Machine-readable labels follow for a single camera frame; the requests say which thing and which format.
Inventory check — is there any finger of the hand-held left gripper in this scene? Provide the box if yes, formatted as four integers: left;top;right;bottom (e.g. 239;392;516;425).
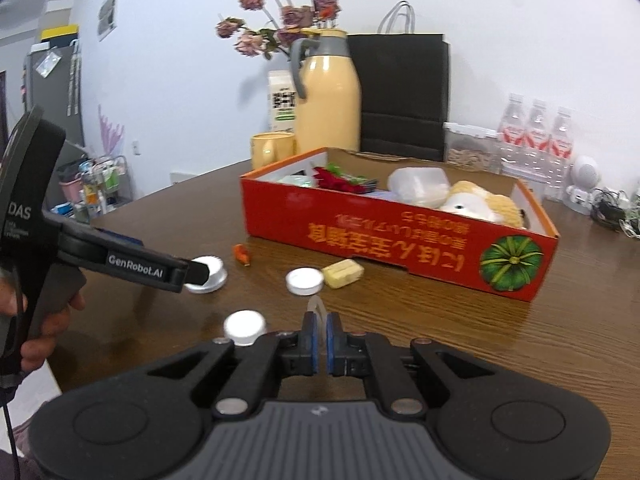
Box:
180;259;224;292

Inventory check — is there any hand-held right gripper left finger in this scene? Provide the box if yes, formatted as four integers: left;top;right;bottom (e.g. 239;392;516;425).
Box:
129;311;319;418

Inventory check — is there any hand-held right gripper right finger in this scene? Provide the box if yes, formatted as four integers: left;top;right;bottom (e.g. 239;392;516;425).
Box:
326;311;506;418

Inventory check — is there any white round disc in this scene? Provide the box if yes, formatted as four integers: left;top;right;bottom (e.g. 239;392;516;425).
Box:
184;256;228;294
286;268;325;296
223;310;266;347

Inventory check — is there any translucent plastic loop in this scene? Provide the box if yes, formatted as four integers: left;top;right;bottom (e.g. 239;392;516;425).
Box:
306;296;331;321

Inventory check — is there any red cardboard box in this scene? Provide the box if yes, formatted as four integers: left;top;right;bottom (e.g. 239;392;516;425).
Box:
240;147;560;303

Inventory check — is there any red artificial flower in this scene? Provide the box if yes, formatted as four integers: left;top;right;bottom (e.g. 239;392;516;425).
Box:
311;162;368;195

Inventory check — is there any clear plastic container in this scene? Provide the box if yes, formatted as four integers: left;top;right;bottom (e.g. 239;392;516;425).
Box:
387;166;451;208

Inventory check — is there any white and yellow plush sheep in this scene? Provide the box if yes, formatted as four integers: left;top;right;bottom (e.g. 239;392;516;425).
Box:
440;180;526;228

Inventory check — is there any person's left hand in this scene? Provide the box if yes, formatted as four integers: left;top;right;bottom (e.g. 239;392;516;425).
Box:
0;280;87;370

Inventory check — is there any pale yellow block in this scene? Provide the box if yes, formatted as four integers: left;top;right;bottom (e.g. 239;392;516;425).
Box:
321;259;365;289

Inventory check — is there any grey metal cabinet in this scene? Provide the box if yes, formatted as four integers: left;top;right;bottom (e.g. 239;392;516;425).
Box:
22;22;86;148

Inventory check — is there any yellow mug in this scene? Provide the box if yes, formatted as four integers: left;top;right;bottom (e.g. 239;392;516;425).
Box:
251;131;297;171

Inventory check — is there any white milk carton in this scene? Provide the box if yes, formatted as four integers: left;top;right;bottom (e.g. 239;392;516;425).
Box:
267;70;299;133

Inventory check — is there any yellow thermos jug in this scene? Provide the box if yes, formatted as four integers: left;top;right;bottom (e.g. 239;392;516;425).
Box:
290;29;362;153

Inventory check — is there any clear food storage container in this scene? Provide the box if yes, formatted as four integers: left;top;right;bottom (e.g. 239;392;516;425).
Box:
443;122;501;173

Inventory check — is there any black paper bag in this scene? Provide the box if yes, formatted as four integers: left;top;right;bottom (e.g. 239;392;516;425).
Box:
346;1;451;163

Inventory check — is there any dried pink flower bouquet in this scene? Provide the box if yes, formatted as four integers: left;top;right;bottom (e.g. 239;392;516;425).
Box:
216;0;342;61

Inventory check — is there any plastic water bottle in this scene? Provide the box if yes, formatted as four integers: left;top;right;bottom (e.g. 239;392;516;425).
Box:
545;106;575;203
524;99;551;171
497;92;526;161

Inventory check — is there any white robot-shaped speaker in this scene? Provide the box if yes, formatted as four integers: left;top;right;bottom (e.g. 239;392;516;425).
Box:
563;155;606;216

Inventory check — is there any wire storage rack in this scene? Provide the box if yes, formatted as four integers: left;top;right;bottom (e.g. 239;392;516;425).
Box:
50;155;133;223

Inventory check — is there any purple coral wall decal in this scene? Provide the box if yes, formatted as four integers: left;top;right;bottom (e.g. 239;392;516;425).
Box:
97;105;126;161

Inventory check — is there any wall picture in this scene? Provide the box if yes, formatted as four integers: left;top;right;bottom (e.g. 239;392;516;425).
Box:
96;0;120;41

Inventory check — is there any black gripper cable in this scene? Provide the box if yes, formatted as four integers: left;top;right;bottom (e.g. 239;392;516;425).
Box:
0;370;23;480

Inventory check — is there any tangle of charger cables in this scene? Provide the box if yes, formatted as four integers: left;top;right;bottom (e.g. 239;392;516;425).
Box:
590;187;640;238

